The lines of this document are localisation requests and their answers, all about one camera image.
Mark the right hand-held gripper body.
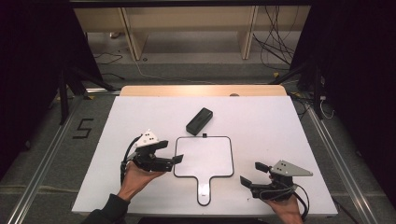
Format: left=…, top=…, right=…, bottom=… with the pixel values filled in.
left=249, top=160, right=314, bottom=202

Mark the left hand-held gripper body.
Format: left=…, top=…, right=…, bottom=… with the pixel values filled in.
left=125, top=128, right=176, bottom=174

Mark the small whiteboard with handle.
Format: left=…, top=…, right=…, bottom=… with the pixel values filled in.
left=173, top=133, right=235, bottom=207

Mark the black whiteboard eraser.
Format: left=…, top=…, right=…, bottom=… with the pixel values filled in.
left=185, top=106, right=215, bottom=137

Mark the person's left hand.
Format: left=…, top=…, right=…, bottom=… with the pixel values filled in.
left=117, top=161, right=166, bottom=203

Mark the person's right hand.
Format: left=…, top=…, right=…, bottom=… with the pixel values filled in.
left=263, top=174, right=304, bottom=224

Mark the white table cover sheet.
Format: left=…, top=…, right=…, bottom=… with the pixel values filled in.
left=71, top=95, right=339, bottom=217

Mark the wooden table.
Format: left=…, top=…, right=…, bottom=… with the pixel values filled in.
left=119, top=85, right=288, bottom=98

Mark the black tripod stand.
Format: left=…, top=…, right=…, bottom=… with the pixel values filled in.
left=268, top=61, right=325, bottom=121
left=56, top=65, right=117, bottom=126

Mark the dark curtain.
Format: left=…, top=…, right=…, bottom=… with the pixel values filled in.
left=0, top=0, right=106, bottom=183
left=290, top=0, right=396, bottom=200

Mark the light wooden desk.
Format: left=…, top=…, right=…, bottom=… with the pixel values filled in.
left=74, top=5, right=312, bottom=62

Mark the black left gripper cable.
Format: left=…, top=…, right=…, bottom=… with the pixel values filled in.
left=119, top=135, right=143, bottom=185

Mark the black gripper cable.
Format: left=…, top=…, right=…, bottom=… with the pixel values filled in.
left=119, top=135, right=143, bottom=185
left=290, top=183, right=311, bottom=223

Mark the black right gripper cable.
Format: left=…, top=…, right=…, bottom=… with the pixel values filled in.
left=290, top=183, right=311, bottom=223

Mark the metal floor rail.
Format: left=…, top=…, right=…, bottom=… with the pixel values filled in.
left=305, top=105, right=379, bottom=224
left=5, top=95, right=82, bottom=224

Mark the white floor cable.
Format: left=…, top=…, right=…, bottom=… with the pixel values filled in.
left=133, top=58, right=217, bottom=86

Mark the white looped cable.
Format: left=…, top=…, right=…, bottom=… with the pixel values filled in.
left=318, top=98, right=335, bottom=120

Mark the thin black floor cable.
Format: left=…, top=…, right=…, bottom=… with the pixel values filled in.
left=94, top=50, right=124, bottom=66

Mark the bundle of black cables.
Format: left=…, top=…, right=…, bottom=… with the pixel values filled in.
left=251, top=5, right=297, bottom=72

